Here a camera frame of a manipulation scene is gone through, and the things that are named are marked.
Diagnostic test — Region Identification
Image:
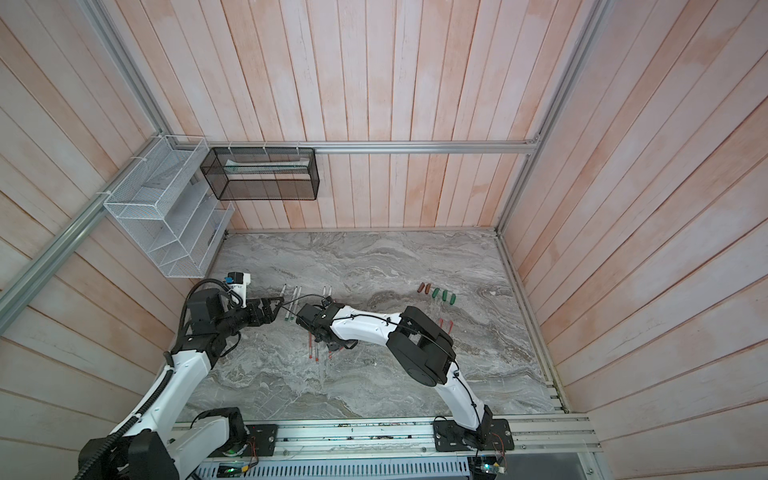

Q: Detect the white wire mesh shelf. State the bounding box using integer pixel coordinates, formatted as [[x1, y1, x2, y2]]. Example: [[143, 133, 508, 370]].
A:
[[104, 135, 234, 279]]

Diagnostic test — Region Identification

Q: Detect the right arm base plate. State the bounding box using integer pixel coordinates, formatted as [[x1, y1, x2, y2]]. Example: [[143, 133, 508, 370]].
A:
[[432, 418, 515, 452]]

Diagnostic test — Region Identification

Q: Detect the aluminium front rail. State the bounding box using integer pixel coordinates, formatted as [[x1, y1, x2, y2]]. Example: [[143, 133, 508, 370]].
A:
[[256, 413, 602, 462]]

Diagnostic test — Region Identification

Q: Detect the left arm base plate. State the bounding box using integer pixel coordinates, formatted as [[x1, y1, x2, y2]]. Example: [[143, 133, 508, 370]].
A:
[[243, 424, 279, 459]]

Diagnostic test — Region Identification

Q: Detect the black wire mesh basket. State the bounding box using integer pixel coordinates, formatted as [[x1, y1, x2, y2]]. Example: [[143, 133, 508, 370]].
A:
[[200, 146, 320, 201]]

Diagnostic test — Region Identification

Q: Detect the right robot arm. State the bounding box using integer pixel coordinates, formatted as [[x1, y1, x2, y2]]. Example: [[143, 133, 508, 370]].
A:
[[296, 303, 493, 438]]

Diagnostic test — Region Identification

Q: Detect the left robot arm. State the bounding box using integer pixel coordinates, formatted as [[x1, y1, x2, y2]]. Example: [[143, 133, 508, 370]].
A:
[[75, 278, 285, 479]]

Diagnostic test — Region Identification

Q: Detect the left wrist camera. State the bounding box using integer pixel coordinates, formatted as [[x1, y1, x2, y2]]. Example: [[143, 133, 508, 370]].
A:
[[224, 272, 251, 306]]

